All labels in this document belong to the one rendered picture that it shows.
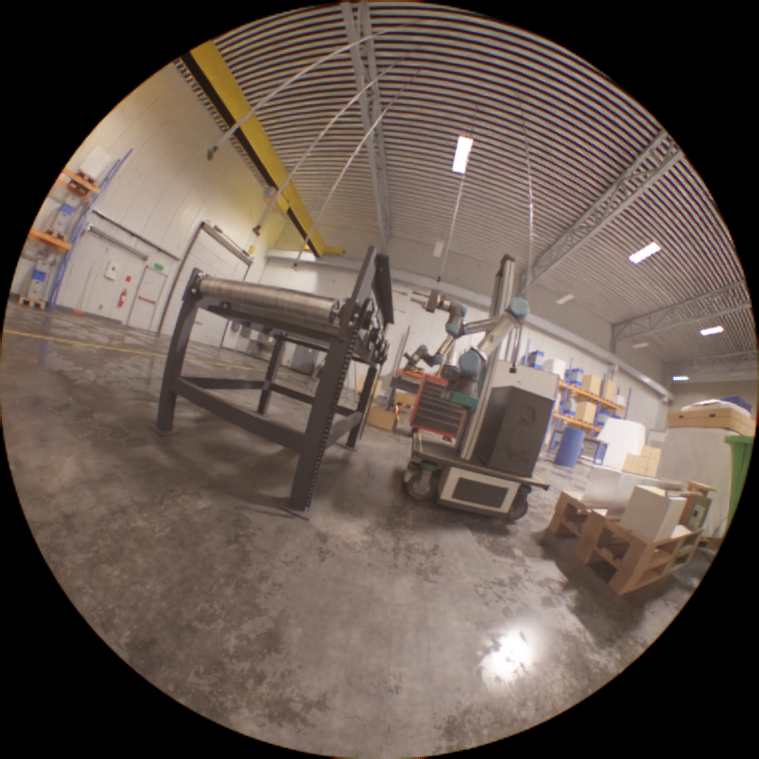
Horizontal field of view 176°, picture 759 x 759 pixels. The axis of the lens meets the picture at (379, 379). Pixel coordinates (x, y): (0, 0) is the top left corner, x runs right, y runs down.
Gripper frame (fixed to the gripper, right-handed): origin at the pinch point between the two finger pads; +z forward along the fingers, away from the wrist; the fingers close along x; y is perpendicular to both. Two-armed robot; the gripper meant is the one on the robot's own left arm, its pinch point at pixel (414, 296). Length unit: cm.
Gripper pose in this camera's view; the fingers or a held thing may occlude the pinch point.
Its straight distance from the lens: 147.2
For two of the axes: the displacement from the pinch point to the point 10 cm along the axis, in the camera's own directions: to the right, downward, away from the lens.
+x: 2.9, -9.6, 0.1
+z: -9.5, -2.8, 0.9
